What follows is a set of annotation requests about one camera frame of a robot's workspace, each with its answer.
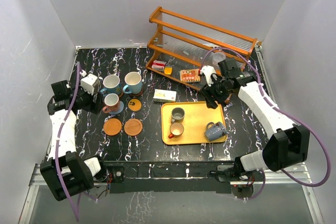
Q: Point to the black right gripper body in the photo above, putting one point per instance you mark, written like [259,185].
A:
[219,90]

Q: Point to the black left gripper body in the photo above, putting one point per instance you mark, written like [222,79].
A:
[84,100]

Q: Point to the pink grey mug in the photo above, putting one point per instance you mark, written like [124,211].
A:
[112,103]

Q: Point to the large blue mug back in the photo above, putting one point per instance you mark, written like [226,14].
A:
[111,84]

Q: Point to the large blue mug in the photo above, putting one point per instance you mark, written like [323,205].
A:
[133,83]
[111,84]

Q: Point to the blue paper coaster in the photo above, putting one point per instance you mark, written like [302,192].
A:
[121,107]

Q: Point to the grey blue speckled mug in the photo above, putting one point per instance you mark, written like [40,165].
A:
[215,131]

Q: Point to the plain orange wooden coaster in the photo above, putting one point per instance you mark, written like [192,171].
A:
[112,127]

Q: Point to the orange black paper coaster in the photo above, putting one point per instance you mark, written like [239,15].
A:
[134,105]

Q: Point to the large blue mug front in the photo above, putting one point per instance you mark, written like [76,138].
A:
[133,83]

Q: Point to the light wooden ridged coaster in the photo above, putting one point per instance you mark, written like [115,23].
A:
[133,127]

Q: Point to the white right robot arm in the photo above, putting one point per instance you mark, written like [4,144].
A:
[288,142]

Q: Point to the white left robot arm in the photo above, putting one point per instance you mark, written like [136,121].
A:
[78,174]

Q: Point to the clear plastic cup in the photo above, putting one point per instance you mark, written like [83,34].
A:
[218,57]

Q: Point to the small grey green cup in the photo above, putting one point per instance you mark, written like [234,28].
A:
[177,115]

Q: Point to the small red orange cup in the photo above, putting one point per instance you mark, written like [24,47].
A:
[176,129]

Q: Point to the yellow serving tray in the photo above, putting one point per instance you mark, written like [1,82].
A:
[197,116]

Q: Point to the orange snack package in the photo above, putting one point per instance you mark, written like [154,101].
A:
[190,75]

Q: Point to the white yellow carton box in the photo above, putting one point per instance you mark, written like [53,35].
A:
[164,96]

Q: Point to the orange yellow small packet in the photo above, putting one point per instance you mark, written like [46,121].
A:
[168,70]

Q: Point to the orange wooden shelf rack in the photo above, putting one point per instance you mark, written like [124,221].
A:
[187,43]

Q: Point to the red white small box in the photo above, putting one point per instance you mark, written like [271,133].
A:
[158,65]

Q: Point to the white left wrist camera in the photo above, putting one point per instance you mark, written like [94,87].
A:
[90,84]

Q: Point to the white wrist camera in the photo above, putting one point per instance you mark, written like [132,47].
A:
[210,74]
[90,84]

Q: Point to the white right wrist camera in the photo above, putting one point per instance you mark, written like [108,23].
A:
[210,74]

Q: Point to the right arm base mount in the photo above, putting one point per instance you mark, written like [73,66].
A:
[233,175]

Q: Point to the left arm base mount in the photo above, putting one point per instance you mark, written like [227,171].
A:
[110,176]

